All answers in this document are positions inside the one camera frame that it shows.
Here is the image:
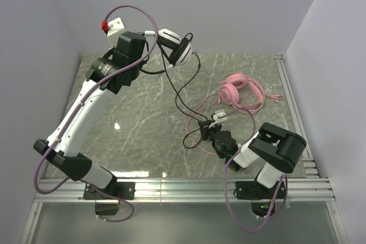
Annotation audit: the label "black headphone cable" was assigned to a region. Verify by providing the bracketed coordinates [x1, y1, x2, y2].
[137, 34, 214, 150]

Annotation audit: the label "white and black headphones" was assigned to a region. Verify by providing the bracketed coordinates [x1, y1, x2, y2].
[158, 28, 193, 68]

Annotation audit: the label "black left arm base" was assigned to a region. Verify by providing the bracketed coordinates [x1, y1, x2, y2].
[82, 181, 136, 218]

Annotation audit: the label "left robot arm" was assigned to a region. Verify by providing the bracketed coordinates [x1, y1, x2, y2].
[33, 31, 146, 189]

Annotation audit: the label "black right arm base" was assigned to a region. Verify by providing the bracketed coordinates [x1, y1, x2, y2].
[233, 181, 287, 218]

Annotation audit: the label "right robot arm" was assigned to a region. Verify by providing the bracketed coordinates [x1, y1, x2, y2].
[198, 121, 307, 189]

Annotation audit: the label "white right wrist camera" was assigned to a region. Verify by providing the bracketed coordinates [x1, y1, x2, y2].
[212, 109, 228, 124]

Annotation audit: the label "aluminium right side rail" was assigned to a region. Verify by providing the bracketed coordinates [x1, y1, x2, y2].
[274, 55, 320, 178]

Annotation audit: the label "aluminium rail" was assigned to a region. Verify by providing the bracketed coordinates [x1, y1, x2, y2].
[33, 178, 335, 203]
[274, 55, 320, 178]

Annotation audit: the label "aluminium front rail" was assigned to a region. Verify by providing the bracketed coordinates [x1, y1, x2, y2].
[33, 178, 335, 203]

